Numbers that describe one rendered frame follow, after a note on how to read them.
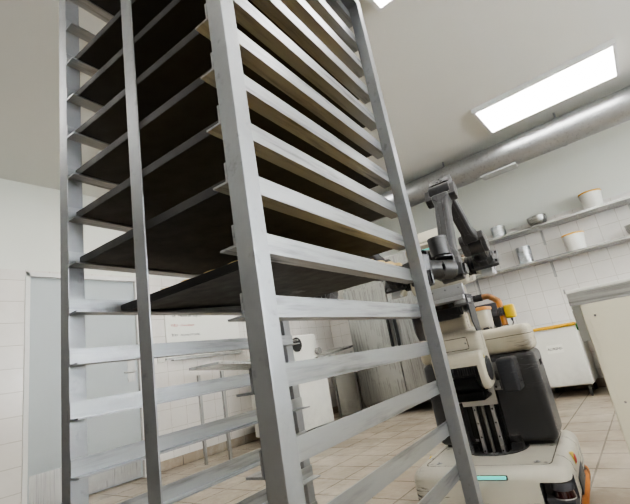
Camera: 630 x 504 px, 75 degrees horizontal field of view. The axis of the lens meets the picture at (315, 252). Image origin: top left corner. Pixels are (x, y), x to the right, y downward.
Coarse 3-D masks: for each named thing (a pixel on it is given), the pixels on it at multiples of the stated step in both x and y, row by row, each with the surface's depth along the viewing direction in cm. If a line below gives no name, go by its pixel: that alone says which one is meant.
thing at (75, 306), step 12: (72, 300) 75; (84, 300) 77; (96, 300) 78; (108, 300) 80; (120, 300) 82; (132, 300) 85; (72, 312) 73; (84, 312) 74; (96, 312) 76; (108, 312) 77; (120, 312) 79; (132, 312) 81; (156, 312) 85; (168, 312) 88; (180, 312) 90; (192, 312) 93; (204, 312) 96; (216, 312) 99; (228, 312) 102; (240, 312) 106
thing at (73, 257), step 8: (72, 256) 77; (80, 256) 78; (72, 264) 75; (80, 264) 76; (88, 264) 77; (96, 264) 78; (104, 264) 79; (128, 272) 86; (152, 272) 89; (160, 272) 90; (168, 272) 91; (176, 272) 93
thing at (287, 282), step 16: (208, 272) 68; (224, 272) 66; (272, 272) 73; (288, 272) 76; (304, 272) 80; (320, 272) 83; (336, 272) 88; (176, 288) 73; (192, 288) 72; (208, 288) 75; (224, 288) 78; (240, 288) 82; (288, 288) 96; (304, 288) 102; (320, 288) 109; (336, 288) 116; (128, 304) 80; (160, 304) 81; (176, 304) 85; (192, 304) 90; (208, 304) 95; (224, 304) 100; (240, 304) 107
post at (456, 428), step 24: (360, 24) 121; (360, 48) 120; (384, 120) 112; (384, 144) 111; (408, 216) 105; (408, 240) 104; (432, 312) 98; (432, 336) 98; (432, 360) 97; (456, 408) 93; (456, 432) 92; (456, 456) 91
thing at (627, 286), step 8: (616, 280) 152; (624, 280) 151; (584, 288) 158; (592, 288) 156; (600, 288) 155; (608, 288) 154; (616, 288) 152; (624, 288) 151; (568, 296) 161; (576, 296) 159; (584, 296) 158; (592, 296) 156; (600, 296) 155; (608, 296) 153; (616, 296) 152; (576, 304) 159
